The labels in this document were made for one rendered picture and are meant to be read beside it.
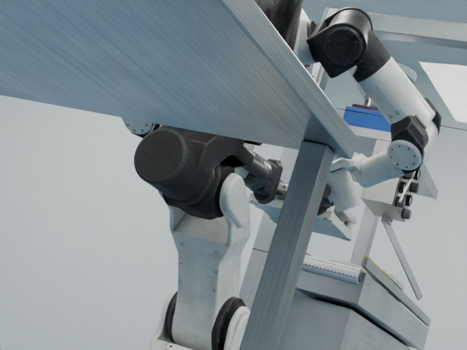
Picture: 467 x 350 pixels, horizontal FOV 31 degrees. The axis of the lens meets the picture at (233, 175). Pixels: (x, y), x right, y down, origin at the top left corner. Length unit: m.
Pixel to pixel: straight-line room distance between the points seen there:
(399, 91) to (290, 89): 0.82
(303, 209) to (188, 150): 0.49
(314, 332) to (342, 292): 0.19
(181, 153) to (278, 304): 0.53
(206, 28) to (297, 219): 0.36
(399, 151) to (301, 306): 1.05
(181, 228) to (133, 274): 4.58
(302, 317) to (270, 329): 1.62
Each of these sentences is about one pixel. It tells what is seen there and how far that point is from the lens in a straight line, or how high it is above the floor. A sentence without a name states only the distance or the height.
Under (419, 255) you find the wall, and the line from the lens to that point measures 6.00.
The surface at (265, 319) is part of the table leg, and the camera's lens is 1.13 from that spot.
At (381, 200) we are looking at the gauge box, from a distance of 2.61.
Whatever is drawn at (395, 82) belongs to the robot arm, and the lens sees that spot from 1.78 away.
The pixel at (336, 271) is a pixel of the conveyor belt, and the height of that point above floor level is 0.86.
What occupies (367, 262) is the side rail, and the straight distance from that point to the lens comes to 2.59.
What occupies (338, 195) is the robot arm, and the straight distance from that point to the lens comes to 2.01.
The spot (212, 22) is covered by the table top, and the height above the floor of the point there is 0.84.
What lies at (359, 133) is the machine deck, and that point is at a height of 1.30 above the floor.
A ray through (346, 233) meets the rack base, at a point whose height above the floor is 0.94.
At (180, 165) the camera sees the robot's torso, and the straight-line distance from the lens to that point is 1.57.
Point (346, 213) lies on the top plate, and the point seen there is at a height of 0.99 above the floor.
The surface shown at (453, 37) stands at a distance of 2.70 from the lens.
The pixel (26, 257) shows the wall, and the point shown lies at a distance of 6.84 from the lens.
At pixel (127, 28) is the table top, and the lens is 0.96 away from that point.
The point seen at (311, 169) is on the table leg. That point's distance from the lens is 1.16.
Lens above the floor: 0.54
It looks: 11 degrees up
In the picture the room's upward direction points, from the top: 18 degrees clockwise
